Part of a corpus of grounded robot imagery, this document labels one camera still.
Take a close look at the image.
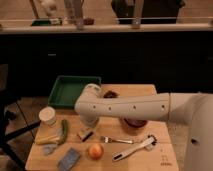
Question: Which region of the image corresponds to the green plastic tray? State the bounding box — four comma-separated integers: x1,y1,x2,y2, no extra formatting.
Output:
48,76,101,109

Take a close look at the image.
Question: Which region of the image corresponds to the blue sponge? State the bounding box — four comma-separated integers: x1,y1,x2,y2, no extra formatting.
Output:
58,148,80,171

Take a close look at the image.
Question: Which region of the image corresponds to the grey crumpled cloth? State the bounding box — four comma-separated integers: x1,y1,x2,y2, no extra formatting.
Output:
43,144,58,155

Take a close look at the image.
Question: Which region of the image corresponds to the wooden whiteboard eraser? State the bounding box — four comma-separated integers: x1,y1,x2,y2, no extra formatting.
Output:
77,128,93,142

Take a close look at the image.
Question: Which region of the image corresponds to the dark red bowl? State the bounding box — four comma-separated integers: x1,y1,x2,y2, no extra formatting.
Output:
123,118,148,128

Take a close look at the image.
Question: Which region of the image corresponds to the green cucumber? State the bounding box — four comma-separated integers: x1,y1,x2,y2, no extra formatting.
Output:
59,119,68,145

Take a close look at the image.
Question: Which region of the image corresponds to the red yellow apple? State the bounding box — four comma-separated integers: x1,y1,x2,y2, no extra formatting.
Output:
88,143,104,160

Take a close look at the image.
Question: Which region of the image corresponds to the black chair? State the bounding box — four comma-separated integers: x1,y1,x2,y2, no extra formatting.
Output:
0,64,40,170

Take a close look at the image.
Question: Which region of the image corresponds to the silver fork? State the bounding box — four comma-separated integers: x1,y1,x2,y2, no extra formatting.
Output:
100,136,134,144

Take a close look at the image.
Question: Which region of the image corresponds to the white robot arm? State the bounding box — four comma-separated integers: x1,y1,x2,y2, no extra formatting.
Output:
74,84,213,171

